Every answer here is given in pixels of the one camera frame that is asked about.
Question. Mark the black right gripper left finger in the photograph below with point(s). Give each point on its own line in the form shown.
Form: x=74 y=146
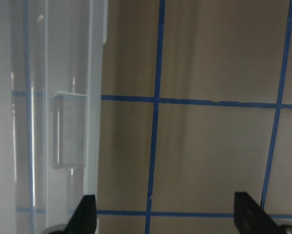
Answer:
x=84 y=219

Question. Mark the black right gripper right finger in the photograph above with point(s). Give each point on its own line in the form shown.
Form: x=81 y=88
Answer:
x=249 y=218

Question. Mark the clear plastic storage box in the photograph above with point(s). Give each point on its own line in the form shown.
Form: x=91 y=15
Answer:
x=51 y=55

